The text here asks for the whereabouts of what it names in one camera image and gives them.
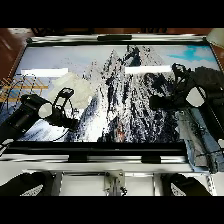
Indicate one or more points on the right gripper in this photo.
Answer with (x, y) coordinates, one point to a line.
(163, 102)

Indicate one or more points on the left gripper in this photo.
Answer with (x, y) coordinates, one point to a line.
(64, 120)

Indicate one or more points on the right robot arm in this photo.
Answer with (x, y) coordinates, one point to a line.
(196, 96)

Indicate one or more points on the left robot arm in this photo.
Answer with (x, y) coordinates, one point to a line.
(23, 115)

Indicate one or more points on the blue garment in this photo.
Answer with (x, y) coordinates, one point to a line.
(196, 133)

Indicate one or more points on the black garment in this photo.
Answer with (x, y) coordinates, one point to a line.
(210, 80)

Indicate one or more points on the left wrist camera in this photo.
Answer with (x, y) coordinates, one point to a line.
(61, 96)

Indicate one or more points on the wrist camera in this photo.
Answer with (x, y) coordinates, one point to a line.
(61, 96)
(180, 78)

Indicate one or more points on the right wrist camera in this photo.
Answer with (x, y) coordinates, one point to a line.
(180, 78)

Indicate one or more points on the silver frame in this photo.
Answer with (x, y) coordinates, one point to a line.
(100, 166)

